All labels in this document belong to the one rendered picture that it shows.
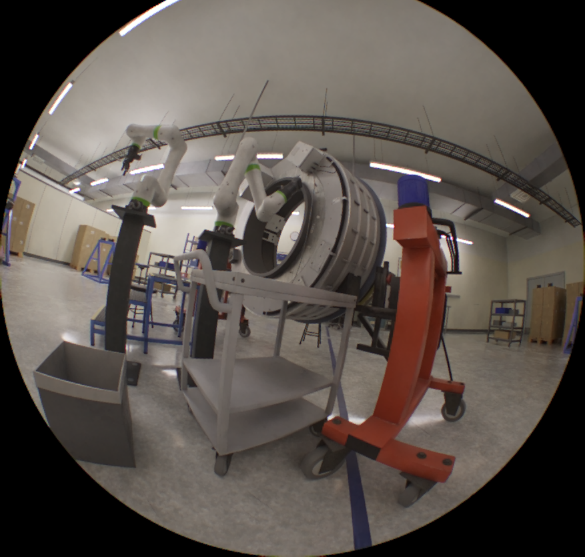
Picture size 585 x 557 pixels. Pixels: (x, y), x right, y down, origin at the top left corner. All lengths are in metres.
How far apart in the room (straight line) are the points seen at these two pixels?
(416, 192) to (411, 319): 0.41
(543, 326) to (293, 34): 7.82
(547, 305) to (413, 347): 6.03
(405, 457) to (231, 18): 4.37
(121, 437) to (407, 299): 0.98
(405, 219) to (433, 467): 0.73
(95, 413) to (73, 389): 0.09
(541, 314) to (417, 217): 6.19
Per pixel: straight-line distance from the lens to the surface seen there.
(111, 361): 0.88
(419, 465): 0.67
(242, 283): 0.49
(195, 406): 0.92
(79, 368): 0.94
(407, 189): 0.73
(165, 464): 0.85
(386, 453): 0.68
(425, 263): 0.71
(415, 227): 0.65
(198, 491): 0.78
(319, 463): 0.78
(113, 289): 1.23
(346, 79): 4.04
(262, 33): 3.85
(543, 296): 6.65
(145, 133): 1.65
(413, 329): 0.70
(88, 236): 7.41
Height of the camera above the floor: 0.66
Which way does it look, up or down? 8 degrees up
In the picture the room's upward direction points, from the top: 9 degrees clockwise
